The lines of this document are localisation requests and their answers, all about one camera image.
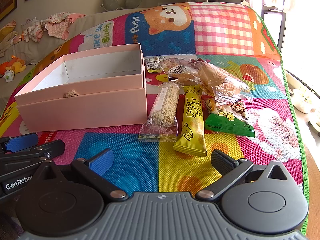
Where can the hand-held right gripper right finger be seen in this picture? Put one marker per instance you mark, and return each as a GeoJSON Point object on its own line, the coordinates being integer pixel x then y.
{"type": "Point", "coordinates": [222, 161]}

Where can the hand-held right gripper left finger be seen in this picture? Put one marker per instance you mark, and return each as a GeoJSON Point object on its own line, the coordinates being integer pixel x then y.
{"type": "Point", "coordinates": [100, 162]}

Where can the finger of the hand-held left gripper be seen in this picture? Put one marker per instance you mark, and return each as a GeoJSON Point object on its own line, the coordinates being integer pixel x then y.
{"type": "Point", "coordinates": [22, 142]}
{"type": "Point", "coordinates": [53, 148]}

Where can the pink cardboard box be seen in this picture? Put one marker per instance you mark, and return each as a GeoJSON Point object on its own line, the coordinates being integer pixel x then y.
{"type": "Point", "coordinates": [82, 110]}

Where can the sesame bar clear packet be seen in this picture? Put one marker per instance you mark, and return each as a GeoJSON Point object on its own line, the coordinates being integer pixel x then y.
{"type": "Point", "coordinates": [165, 105]}

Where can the red print clear snack packet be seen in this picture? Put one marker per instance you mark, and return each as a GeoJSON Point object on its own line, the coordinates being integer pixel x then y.
{"type": "Point", "coordinates": [220, 80]}

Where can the clear egg roll packet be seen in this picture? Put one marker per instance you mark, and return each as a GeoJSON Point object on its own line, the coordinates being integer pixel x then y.
{"type": "Point", "coordinates": [180, 71]}

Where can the green snack packet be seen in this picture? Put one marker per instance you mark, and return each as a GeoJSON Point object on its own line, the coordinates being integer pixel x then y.
{"type": "Point", "coordinates": [225, 125]}

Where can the yellow cheese stick packet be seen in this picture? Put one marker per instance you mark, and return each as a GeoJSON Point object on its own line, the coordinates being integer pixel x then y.
{"type": "Point", "coordinates": [192, 130]}

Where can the small yellow candy packet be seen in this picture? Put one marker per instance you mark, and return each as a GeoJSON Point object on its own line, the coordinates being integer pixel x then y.
{"type": "Point", "coordinates": [208, 105]}

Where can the orange plush toy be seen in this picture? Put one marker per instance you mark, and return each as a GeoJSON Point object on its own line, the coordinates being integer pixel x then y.
{"type": "Point", "coordinates": [13, 66]}

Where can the white plant pot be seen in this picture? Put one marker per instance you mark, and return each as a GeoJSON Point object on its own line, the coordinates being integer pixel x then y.
{"type": "Point", "coordinates": [303, 102]}

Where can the beige baby garment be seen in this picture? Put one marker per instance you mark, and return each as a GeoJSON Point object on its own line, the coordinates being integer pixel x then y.
{"type": "Point", "coordinates": [10, 42]}

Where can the small clear candy packet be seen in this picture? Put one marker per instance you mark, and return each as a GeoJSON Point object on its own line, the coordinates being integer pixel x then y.
{"type": "Point", "coordinates": [152, 65]}

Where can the white pink baby garment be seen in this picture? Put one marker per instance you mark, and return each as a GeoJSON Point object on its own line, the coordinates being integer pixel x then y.
{"type": "Point", "coordinates": [33, 31]}

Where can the pink baby clothes pile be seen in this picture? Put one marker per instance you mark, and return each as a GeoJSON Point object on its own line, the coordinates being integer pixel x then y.
{"type": "Point", "coordinates": [60, 25]}

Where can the colourful printed play mat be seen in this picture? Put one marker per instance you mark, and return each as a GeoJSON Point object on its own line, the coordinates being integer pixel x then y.
{"type": "Point", "coordinates": [225, 30]}

